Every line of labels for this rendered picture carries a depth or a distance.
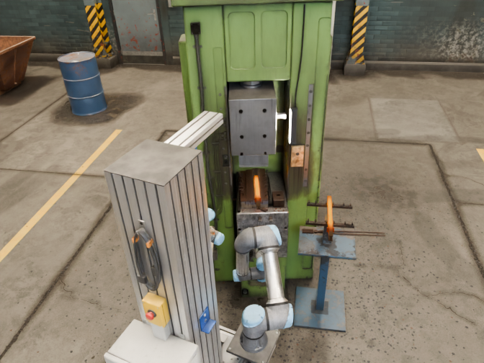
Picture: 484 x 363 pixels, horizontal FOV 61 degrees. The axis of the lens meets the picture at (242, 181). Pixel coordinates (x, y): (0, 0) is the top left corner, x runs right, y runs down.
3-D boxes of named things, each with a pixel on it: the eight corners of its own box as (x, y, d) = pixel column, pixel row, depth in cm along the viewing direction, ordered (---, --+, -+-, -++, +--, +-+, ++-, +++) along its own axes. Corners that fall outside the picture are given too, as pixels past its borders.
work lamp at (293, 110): (299, 144, 286) (306, 5, 236) (289, 145, 286) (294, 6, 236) (298, 142, 289) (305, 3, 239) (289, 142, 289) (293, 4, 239)
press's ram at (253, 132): (288, 153, 278) (290, 97, 256) (231, 155, 278) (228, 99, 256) (282, 126, 313) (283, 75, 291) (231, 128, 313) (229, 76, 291)
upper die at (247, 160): (268, 166, 283) (268, 154, 278) (239, 167, 284) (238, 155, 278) (264, 137, 318) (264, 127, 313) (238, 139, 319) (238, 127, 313)
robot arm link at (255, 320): (240, 320, 220) (239, 304, 213) (265, 317, 222) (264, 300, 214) (243, 340, 211) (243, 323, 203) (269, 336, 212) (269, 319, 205)
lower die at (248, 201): (268, 207, 303) (268, 198, 298) (240, 208, 303) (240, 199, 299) (264, 176, 338) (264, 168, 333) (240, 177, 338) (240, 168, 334)
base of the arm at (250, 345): (261, 357, 213) (261, 345, 208) (235, 346, 219) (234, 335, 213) (271, 334, 224) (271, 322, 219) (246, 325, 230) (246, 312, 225)
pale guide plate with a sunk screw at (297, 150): (302, 166, 298) (304, 145, 289) (290, 167, 298) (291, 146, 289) (302, 165, 300) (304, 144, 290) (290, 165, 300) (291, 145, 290)
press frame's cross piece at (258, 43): (290, 80, 264) (293, 1, 238) (226, 83, 265) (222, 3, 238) (284, 59, 301) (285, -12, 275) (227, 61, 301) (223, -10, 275)
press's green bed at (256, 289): (284, 297, 349) (287, 256, 323) (240, 299, 349) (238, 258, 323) (279, 251, 395) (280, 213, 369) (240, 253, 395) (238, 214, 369)
